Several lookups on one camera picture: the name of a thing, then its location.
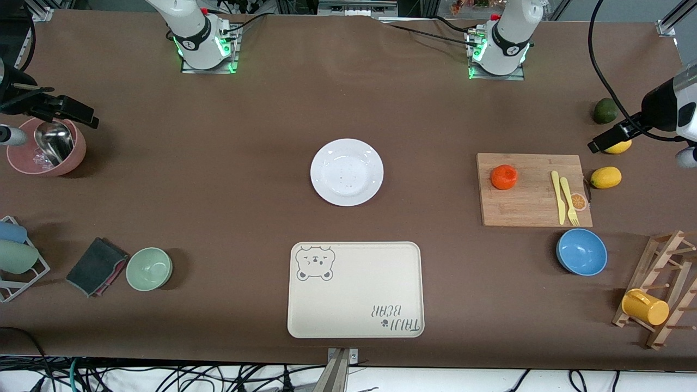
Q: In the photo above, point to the bamboo cutting board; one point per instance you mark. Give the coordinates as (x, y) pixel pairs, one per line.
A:
(523, 207)

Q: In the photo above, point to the yellow plastic fork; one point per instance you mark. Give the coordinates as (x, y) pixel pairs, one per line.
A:
(569, 201)

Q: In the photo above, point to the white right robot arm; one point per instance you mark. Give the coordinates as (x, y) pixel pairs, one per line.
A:
(190, 32)

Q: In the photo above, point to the steel scoop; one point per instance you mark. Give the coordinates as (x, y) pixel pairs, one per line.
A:
(54, 142)

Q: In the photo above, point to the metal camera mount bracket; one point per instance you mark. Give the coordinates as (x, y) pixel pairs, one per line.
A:
(338, 373)

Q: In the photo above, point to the yellow plastic knife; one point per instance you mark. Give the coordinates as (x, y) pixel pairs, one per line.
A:
(558, 201)

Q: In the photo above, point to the pale green cup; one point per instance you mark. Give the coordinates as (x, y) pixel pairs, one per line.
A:
(16, 257)

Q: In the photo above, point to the wooden mug rack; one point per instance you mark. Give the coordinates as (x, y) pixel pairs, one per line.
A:
(672, 256)

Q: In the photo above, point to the pink bowl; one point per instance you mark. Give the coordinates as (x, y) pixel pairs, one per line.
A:
(76, 149)

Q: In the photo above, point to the cream bear print tray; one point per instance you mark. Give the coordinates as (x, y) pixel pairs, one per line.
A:
(354, 288)

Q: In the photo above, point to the blue bowl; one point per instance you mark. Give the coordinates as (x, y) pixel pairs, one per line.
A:
(581, 252)

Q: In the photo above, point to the white round plate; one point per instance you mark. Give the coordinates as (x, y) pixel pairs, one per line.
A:
(347, 172)

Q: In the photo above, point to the orange slice sticker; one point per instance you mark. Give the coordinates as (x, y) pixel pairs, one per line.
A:
(580, 202)

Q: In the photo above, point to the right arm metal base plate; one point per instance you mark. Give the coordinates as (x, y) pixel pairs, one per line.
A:
(188, 69)

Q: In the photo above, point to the dark grey folded cloth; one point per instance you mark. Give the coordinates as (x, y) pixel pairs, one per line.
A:
(93, 265)

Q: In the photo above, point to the yellow mug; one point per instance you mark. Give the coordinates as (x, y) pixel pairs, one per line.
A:
(645, 307)

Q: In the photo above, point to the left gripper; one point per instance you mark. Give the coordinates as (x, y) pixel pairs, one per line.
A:
(655, 106)

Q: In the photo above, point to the pale green bowl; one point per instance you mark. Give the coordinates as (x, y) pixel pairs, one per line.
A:
(149, 269)

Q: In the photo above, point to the dark green avocado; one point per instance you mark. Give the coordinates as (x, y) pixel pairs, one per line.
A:
(605, 111)

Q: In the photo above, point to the light blue cup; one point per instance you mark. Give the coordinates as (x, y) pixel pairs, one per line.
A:
(12, 232)

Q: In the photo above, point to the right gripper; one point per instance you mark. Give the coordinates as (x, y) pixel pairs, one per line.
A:
(16, 99)

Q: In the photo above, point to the yellow lemon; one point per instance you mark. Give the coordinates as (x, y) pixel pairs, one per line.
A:
(621, 148)
(606, 177)

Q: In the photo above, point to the aluminium frame profile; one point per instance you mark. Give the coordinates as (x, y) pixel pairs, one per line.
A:
(672, 19)
(41, 11)

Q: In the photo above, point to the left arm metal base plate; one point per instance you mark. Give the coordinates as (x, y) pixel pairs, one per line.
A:
(514, 76)

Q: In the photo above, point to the orange fruit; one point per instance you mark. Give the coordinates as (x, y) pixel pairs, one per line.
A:
(503, 177)

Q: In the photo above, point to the pink folded cloth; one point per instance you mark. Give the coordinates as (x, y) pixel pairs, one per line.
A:
(115, 277)

